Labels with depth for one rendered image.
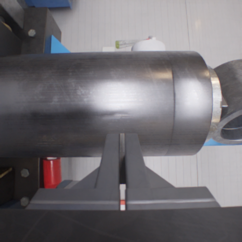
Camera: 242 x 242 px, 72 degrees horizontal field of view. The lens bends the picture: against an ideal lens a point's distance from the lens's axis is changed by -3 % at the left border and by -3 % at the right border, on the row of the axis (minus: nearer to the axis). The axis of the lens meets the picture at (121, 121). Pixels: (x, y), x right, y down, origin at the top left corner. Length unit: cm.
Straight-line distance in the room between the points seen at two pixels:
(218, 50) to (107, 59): 278
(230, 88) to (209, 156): 228
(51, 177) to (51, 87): 36
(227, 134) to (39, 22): 66
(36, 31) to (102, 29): 221
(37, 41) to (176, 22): 255
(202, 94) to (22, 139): 29
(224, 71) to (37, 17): 60
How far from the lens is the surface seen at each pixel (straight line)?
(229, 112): 35
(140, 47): 132
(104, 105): 26
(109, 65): 29
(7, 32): 63
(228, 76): 39
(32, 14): 74
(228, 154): 276
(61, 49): 68
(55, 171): 58
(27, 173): 59
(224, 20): 333
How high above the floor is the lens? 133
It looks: level
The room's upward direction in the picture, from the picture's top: 89 degrees clockwise
